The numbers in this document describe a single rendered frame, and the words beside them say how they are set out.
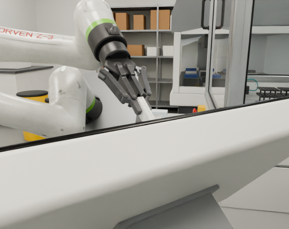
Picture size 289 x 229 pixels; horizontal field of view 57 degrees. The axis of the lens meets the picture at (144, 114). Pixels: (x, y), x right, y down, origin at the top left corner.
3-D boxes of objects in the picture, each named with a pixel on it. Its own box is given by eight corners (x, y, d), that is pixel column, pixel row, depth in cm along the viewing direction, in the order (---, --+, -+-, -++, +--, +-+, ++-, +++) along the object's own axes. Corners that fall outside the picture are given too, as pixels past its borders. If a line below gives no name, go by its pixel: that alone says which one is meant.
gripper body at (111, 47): (99, 39, 63) (113, 66, 59) (130, 39, 68) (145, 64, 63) (93, 62, 69) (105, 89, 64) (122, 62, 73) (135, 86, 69)
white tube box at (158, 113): (149, 118, 190) (149, 111, 188) (150, 115, 198) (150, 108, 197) (166, 119, 188) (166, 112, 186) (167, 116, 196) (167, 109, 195)
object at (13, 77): (-18, 126, 434) (-30, 49, 403) (24, 110, 543) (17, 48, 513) (22, 128, 421) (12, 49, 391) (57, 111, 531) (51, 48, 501)
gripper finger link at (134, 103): (133, 93, 60) (121, 94, 59) (142, 110, 58) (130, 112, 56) (131, 97, 61) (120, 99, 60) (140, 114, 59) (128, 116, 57)
